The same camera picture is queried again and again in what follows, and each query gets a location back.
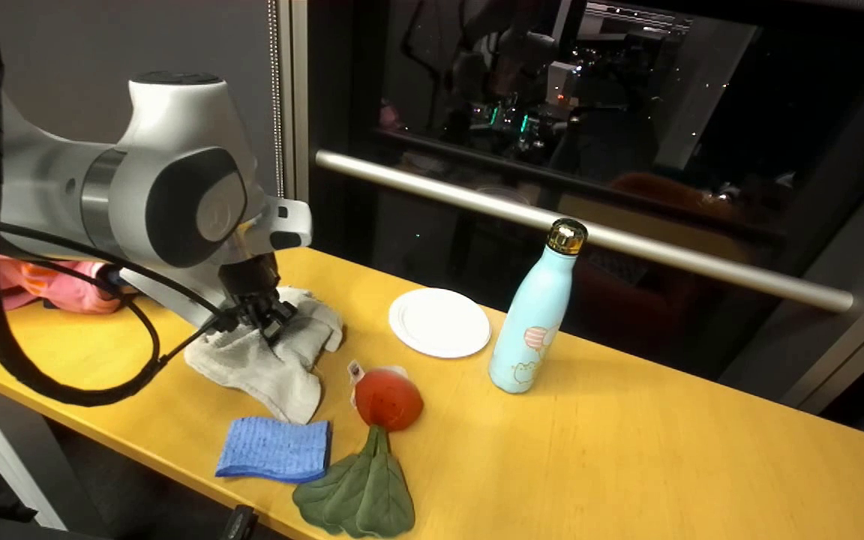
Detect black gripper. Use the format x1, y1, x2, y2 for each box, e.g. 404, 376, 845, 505
222, 247, 303, 348

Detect white grey towel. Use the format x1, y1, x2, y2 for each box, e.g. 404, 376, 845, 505
182, 284, 349, 430

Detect blue knitted dishcloth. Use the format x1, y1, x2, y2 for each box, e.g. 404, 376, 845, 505
213, 413, 332, 486

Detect red plush vegetable green leaves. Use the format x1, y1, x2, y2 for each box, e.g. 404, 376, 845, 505
292, 360, 426, 540

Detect white round plate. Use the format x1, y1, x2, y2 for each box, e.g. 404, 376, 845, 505
388, 284, 494, 362

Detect silver metal handrail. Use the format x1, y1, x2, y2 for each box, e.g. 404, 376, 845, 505
313, 148, 861, 319

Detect pink orange patterned cloth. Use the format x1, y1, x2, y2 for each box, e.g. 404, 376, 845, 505
0, 223, 141, 323

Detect light blue water bottle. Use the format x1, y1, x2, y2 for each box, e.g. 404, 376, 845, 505
485, 216, 591, 397

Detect grey window frame post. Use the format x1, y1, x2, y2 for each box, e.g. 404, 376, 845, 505
267, 0, 313, 203

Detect thin black cable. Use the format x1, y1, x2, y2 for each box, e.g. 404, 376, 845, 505
0, 210, 246, 338

